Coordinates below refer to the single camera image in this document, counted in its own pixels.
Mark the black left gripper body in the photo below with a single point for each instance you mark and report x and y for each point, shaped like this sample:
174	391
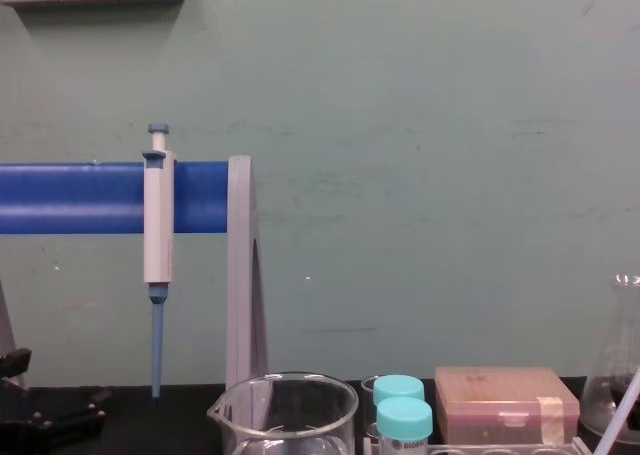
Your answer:
17	425

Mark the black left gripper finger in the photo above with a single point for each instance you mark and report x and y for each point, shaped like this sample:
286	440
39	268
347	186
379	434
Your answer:
17	361
75	415

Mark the white glass stirring rod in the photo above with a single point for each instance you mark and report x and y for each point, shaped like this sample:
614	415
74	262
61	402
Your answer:
617	415

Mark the grey pipette stand leg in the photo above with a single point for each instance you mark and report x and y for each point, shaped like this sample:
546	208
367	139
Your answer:
241	275
6	335

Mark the blue pipette stand bar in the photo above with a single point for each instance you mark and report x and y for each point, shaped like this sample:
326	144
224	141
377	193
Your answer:
75	197

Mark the white and blue pipette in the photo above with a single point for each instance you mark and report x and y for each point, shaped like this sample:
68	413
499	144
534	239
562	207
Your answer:
158	225

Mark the clear glass beaker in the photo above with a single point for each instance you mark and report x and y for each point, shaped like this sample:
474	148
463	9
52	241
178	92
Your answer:
280	425

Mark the clear uncapped tube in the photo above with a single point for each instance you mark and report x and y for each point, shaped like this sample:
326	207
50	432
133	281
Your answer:
369	400

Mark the tube with teal cap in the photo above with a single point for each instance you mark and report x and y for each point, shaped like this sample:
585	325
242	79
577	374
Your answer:
404	420
399	388

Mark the pink pipette tip box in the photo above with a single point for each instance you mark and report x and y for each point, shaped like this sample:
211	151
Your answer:
500	405

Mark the clear plastic tube rack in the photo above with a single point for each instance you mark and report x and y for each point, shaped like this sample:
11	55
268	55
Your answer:
500	450

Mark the glass conical flask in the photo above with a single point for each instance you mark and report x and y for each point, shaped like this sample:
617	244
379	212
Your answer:
607	375

